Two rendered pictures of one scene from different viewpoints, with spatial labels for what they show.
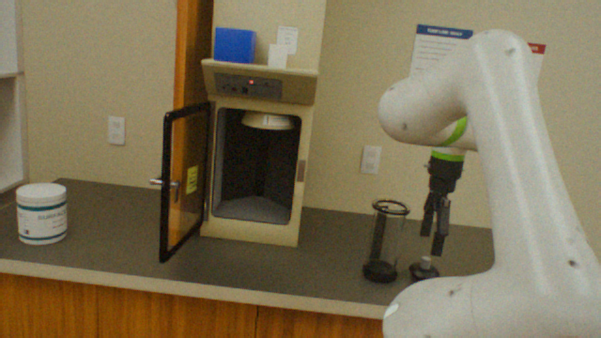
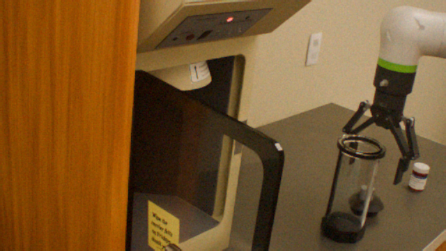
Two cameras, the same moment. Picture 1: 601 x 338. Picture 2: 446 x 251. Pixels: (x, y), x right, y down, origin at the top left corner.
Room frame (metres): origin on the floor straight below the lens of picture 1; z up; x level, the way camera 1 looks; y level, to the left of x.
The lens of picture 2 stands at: (0.75, 0.81, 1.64)
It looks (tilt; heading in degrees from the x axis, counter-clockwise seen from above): 22 degrees down; 309
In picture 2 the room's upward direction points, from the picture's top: 7 degrees clockwise
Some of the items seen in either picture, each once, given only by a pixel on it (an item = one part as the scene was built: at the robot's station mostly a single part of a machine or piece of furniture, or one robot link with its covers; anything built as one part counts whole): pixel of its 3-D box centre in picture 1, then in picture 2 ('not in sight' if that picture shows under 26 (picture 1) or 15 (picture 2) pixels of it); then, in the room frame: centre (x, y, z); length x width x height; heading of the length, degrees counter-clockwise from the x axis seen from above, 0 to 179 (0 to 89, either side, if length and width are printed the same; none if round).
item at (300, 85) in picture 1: (260, 83); (228, 16); (1.32, 0.12, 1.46); 0.32 x 0.12 x 0.10; 89
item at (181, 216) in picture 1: (186, 176); (183, 234); (1.21, 0.29, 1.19); 0.30 x 0.01 x 0.40; 172
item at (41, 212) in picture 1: (42, 212); not in sight; (1.25, 0.73, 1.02); 0.13 x 0.13 x 0.15
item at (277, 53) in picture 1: (277, 55); not in sight; (1.32, 0.08, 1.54); 0.05 x 0.05 x 0.06; 7
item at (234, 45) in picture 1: (235, 45); not in sight; (1.32, 0.20, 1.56); 0.10 x 0.10 x 0.09; 89
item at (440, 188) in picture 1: (440, 192); (387, 108); (1.26, -0.43, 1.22); 0.08 x 0.07 x 0.09; 179
